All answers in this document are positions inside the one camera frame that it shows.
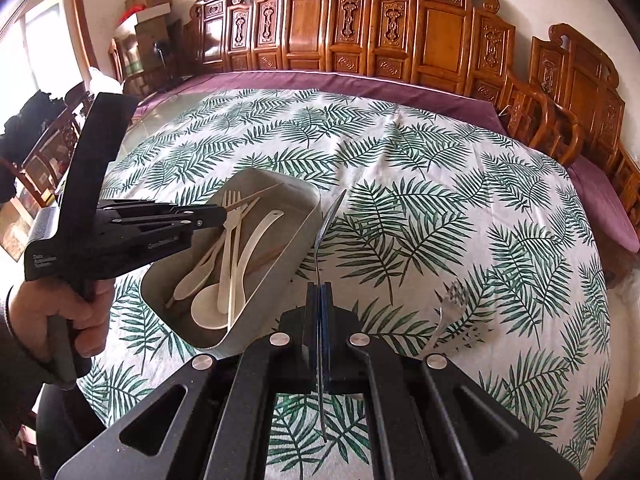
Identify cream plastic fork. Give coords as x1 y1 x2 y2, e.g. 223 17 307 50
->
221 190 247 332

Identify metal knife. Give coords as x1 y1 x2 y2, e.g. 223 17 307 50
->
314 189 348 443

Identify wooden dining chair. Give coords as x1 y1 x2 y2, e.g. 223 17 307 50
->
20 110 91 203

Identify wooden framed window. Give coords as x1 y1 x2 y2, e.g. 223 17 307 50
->
0 0 98 126

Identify wooden chair left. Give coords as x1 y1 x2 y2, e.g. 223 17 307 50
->
0 89 68 201

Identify white flat box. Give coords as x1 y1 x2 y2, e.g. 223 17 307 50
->
116 4 172 32

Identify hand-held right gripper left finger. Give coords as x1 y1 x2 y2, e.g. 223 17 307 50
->
55 282 321 480

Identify white soup spoon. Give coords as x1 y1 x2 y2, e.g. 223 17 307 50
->
191 210 285 330

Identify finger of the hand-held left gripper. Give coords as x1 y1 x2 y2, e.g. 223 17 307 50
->
112 216 227 236
97 199 228 222

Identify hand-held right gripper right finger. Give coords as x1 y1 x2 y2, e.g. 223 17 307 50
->
320 282 583 480

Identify carved wooden bench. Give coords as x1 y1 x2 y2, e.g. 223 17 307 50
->
252 0 517 97

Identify grey metal tray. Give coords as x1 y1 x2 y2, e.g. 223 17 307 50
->
140 167 322 350

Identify cream plastic knife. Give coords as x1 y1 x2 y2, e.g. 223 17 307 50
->
217 197 262 312

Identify carved wooden armchair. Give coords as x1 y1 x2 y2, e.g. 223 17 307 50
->
182 0 257 77
500 22 627 171

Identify cream plastic spoon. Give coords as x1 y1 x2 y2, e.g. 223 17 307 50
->
172 220 236 300

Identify wooden armrest frame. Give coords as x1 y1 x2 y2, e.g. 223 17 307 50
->
612 145 640 213

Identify leaf print cloth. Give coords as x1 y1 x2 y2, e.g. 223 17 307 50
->
80 87 613 480

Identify person's left hand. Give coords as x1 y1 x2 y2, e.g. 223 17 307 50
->
7 277 113 358

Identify wooden chopstick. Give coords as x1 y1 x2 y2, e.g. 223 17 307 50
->
166 184 282 308

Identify person's left forearm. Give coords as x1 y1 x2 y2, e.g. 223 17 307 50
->
0 285 56 401

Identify clear plastic fork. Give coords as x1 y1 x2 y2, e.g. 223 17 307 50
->
425 282 468 358

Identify large cardboard box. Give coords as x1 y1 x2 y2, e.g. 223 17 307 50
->
134 17 172 56

